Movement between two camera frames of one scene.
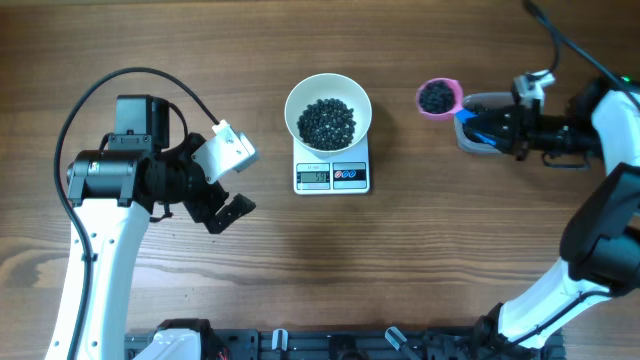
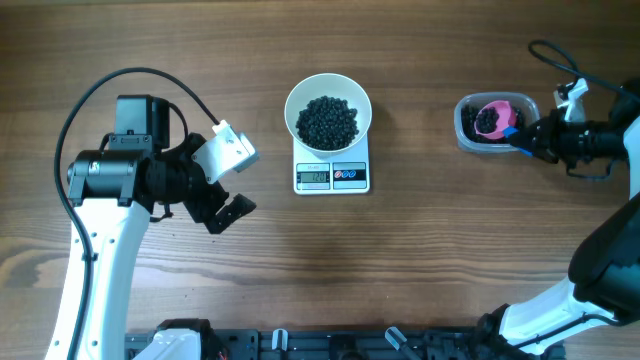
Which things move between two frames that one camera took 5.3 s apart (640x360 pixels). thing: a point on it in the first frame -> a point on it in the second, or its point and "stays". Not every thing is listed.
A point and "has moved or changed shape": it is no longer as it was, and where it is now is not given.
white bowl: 328,112 stays
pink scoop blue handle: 442,99 has moved or changed shape
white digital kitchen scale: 342,172 stays
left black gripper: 202,210 stays
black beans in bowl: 326,124 stays
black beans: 436,97 has moved or changed shape
